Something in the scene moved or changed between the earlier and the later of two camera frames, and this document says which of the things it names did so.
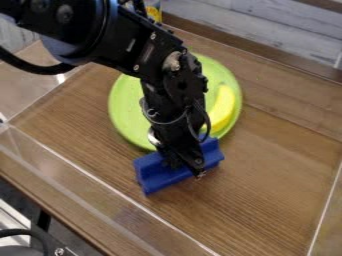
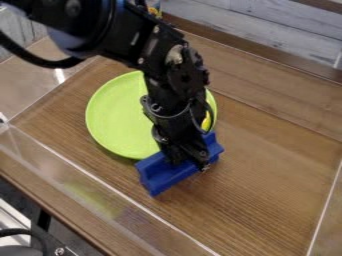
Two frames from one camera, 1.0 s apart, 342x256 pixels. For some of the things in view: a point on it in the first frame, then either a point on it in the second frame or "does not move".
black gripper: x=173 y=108 does not move
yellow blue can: x=153 y=13 does not move
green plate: x=125 y=103 to x=114 y=119
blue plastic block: x=155 y=174 does not move
